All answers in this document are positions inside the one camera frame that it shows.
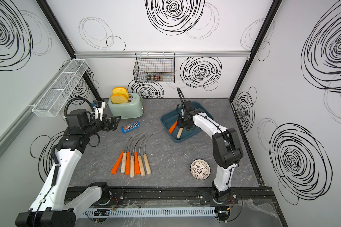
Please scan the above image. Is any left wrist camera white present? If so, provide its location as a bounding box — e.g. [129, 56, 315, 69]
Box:
[92, 100, 106, 121]

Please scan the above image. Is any blue candy packet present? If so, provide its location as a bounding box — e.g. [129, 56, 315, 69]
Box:
[121, 121, 140, 133]

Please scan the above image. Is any wooden handled sickle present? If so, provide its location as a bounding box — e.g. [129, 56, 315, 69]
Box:
[176, 128, 183, 140]

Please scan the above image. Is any mint green toaster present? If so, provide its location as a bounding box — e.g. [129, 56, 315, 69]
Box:
[108, 93, 144, 120]

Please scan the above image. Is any orange handled sickle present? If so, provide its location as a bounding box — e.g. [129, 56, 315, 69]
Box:
[168, 120, 178, 134]

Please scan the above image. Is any white wire wall shelf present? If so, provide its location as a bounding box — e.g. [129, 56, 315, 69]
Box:
[32, 59, 89, 117]

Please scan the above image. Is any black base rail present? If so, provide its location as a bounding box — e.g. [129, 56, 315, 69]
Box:
[66, 185, 276, 205]

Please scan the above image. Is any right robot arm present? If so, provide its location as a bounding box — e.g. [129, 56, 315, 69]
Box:
[177, 100, 243, 203]

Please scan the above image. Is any toast slice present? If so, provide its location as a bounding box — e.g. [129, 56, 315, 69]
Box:
[110, 94, 129, 104]
[112, 87, 129, 98]

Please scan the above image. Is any orange sickle far left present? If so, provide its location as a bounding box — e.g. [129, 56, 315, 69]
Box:
[110, 151, 124, 175]

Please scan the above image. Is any grey slotted cable duct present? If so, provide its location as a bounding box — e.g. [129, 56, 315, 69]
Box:
[80, 207, 217, 219]

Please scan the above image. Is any jar in wire basket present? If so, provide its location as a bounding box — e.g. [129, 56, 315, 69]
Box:
[146, 74, 163, 81]

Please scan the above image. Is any rear toast slice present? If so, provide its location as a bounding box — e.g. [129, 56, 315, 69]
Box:
[112, 87, 129, 98]

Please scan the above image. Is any black wire wall basket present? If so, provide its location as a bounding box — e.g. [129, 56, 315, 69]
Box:
[133, 52, 175, 83]

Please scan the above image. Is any white round strainer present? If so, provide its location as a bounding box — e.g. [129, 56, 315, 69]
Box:
[190, 159, 210, 180]

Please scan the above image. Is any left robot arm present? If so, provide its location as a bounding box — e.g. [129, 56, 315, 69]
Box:
[15, 98, 121, 227]

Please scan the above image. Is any front toast slice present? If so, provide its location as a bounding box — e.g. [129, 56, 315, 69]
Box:
[110, 94, 129, 104]

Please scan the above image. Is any teal plastic storage box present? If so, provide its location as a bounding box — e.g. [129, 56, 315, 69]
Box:
[161, 110, 202, 143]

